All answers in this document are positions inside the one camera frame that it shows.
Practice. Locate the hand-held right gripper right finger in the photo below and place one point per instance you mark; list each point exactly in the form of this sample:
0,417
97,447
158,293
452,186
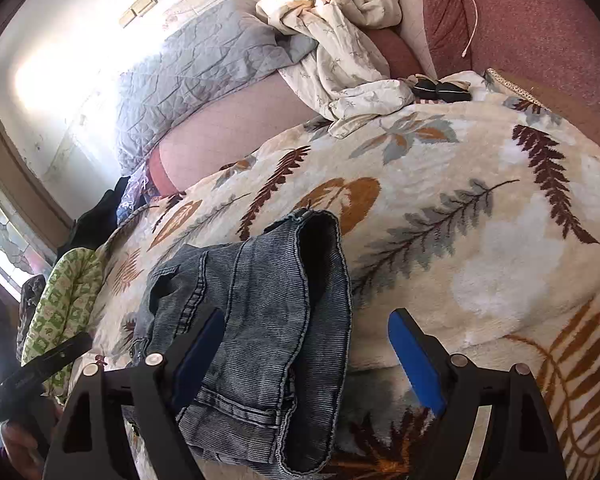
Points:
415,360

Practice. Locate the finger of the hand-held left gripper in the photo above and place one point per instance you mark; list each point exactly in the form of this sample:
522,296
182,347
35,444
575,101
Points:
62,355

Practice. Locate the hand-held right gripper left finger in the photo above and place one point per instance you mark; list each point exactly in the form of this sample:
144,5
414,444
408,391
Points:
200,355

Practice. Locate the blue denim pants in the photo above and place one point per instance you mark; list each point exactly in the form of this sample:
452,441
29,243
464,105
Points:
270,310

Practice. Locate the person's left hand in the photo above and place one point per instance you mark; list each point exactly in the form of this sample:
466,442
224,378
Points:
20,442

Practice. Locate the green patterned cloth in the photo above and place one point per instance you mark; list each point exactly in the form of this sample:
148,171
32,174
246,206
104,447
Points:
65,305

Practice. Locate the grey patterned cloth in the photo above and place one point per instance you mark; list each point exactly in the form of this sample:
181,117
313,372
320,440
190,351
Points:
32,310

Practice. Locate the dark cloth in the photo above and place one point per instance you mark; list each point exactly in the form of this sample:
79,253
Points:
95,220

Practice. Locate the cream leaf-print fleece blanket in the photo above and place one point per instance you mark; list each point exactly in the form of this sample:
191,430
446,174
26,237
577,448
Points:
455,210

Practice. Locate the clear purple plastic bag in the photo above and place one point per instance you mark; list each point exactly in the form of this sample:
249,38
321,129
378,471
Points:
135,190

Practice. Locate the pink pillow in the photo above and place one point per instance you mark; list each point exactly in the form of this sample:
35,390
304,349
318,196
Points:
220,130

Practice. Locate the grey quilted blanket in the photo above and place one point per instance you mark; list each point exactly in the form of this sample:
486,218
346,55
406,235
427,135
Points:
205,60

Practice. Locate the maroon bolster pillow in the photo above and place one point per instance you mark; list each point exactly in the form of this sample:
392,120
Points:
395,55

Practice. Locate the white floral crumpled sheet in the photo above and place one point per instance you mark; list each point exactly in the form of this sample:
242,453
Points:
340,60

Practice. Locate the large maroon cushion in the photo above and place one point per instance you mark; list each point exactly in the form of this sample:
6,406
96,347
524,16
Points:
530,20

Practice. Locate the wooden window frame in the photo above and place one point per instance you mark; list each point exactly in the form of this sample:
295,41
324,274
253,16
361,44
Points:
25,180

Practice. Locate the beige wall switch plate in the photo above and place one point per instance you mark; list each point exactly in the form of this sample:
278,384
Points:
137,9

